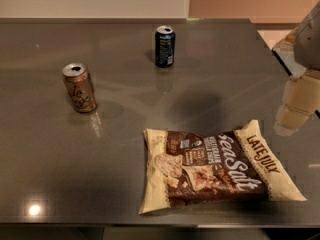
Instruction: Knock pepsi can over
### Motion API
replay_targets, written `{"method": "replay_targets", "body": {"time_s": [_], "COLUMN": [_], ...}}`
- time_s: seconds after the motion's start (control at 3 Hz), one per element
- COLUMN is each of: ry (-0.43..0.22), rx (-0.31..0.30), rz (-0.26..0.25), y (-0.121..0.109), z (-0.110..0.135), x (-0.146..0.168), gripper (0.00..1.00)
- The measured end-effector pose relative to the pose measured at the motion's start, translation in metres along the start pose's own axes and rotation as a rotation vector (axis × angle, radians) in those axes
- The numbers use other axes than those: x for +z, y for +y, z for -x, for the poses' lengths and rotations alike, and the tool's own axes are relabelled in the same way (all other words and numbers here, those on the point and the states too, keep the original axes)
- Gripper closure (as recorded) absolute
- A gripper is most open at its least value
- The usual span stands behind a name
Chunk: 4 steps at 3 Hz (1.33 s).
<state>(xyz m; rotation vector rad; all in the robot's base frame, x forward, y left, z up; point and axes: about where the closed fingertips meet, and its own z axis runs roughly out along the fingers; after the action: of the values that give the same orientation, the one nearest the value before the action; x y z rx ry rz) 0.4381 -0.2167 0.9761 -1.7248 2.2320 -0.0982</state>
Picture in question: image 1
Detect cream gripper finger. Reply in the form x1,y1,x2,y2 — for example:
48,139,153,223
274,69,320,136

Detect dark blue pepsi can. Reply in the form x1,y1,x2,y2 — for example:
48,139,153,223
155,25,176,68

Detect brown la croix can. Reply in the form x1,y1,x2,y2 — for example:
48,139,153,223
62,63,97,113

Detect late july chips bag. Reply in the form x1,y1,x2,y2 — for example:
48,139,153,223
140,120,305,214

